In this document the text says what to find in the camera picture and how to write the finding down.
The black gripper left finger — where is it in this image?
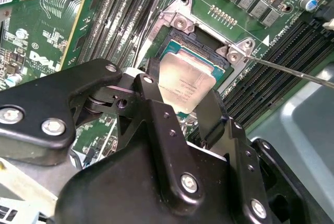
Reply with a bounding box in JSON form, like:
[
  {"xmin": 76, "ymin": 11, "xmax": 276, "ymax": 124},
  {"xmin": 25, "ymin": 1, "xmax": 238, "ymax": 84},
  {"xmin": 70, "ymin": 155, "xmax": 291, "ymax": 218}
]
[{"xmin": 0, "ymin": 57, "xmax": 205, "ymax": 209}]

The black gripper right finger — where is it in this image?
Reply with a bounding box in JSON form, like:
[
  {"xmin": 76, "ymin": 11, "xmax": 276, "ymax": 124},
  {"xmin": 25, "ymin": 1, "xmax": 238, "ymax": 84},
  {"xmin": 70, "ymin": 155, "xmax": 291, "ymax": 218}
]
[{"xmin": 197, "ymin": 88, "xmax": 328, "ymax": 224}]

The silver CPU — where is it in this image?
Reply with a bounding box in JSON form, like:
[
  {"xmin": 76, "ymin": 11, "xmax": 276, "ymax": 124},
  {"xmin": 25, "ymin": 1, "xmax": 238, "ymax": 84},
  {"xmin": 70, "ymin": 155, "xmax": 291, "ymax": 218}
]
[{"xmin": 158, "ymin": 38, "xmax": 226, "ymax": 117}]

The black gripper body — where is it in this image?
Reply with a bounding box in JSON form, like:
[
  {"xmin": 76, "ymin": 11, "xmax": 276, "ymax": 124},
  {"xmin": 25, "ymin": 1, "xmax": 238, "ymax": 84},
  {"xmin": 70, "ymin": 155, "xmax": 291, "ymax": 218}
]
[{"xmin": 54, "ymin": 126, "xmax": 245, "ymax": 224}]

